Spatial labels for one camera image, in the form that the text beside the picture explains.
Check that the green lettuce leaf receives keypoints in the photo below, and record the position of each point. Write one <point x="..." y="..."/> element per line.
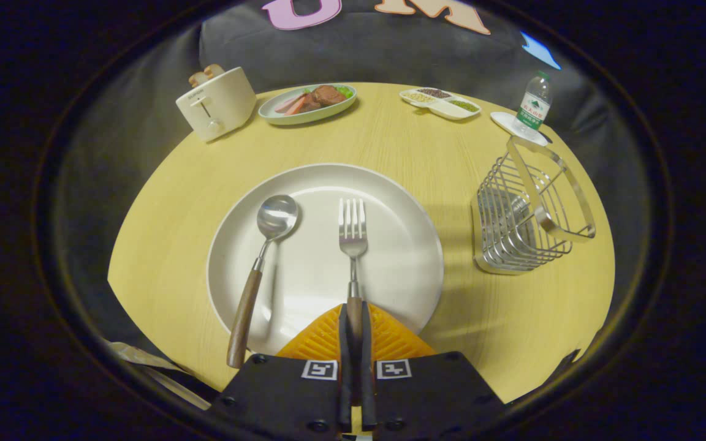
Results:
<point x="345" y="91"/>

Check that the oval pale green plate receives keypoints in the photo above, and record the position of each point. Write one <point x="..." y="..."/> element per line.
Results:
<point x="285" y="114"/>

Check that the clear plastic water bottle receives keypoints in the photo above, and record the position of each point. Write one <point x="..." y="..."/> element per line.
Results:
<point x="534" y="107"/>

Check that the large round white plate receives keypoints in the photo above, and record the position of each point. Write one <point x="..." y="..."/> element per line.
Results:
<point x="390" y="269"/>

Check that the toasted bread slice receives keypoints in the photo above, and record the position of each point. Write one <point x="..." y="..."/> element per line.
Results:
<point x="197" y="79"/>
<point x="214" y="70"/>

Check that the white sectioned condiment dish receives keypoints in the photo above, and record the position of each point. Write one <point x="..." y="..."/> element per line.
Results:
<point x="448" y="109"/>

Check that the sliced brown meat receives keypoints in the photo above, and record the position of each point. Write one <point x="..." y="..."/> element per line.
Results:
<point x="322" y="96"/>

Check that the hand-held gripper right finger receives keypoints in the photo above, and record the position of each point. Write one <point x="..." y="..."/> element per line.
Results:
<point x="366" y="343"/>

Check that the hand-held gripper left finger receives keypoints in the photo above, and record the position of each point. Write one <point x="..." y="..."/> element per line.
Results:
<point x="344" y="343"/>

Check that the cream toaster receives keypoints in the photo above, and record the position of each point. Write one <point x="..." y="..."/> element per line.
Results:
<point x="224" y="104"/>

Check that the small white saucer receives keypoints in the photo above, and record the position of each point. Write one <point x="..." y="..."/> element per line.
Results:
<point x="503" y="120"/>

